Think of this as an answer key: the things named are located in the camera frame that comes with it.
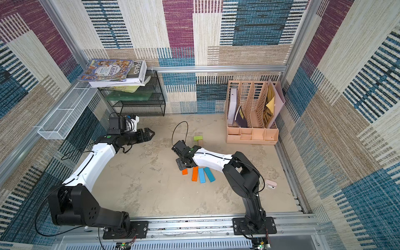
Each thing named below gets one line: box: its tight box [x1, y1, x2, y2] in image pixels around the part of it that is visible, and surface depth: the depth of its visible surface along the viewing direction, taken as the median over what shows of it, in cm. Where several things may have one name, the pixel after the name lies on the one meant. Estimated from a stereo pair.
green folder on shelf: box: [106, 90, 154, 102], surface depth 96 cm
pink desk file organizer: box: [226, 79, 285, 146], surface depth 104 cm
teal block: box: [203, 166, 217, 183], surface depth 92 cm
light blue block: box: [198, 167, 206, 184], surface depth 91 cm
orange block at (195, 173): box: [191, 166, 199, 182], surface depth 93 cm
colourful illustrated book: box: [80, 59, 135, 82], surface depth 83 cm
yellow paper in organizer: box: [265, 95, 275, 115], surface depth 91 cm
